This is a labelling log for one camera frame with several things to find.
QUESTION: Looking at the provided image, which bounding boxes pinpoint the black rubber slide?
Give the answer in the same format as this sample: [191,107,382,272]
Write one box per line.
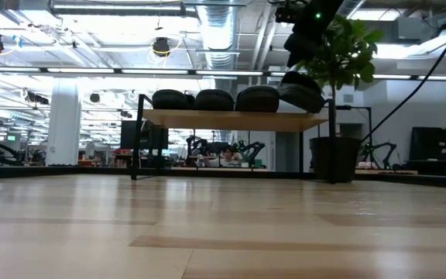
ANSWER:
[234,85,281,113]
[193,88,235,112]
[276,71,327,115]
[152,88,196,111]

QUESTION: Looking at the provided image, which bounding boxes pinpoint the silver ventilation duct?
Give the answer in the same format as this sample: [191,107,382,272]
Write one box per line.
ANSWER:
[197,0,243,71]

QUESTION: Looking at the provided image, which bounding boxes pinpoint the person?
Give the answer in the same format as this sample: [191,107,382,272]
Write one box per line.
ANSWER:
[203,146,243,168]

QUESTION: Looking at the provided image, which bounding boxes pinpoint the white building column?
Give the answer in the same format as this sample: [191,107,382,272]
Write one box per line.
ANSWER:
[45,79,81,167]

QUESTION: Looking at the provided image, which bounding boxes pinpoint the green leafy plant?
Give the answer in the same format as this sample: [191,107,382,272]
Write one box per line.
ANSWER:
[296,14,385,140]

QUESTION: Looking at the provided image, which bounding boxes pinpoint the black hanging cable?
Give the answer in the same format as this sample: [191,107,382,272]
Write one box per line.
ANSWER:
[360,13,446,143]

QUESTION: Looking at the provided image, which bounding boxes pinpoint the wooden shelf with black legs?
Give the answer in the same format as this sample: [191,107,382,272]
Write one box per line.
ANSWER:
[131,94,336,181]

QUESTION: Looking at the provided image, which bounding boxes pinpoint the black cabinet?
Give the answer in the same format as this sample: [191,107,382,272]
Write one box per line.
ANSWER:
[408,126,446,177]

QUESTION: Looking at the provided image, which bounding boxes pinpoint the black wall screen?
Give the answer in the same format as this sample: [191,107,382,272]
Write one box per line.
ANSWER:
[120,119,169,150]

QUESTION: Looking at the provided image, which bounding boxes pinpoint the black plant pot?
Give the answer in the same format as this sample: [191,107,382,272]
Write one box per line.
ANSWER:
[309,136,362,184]

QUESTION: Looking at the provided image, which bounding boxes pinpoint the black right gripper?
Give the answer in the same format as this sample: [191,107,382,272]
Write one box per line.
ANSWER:
[283,33,324,68]

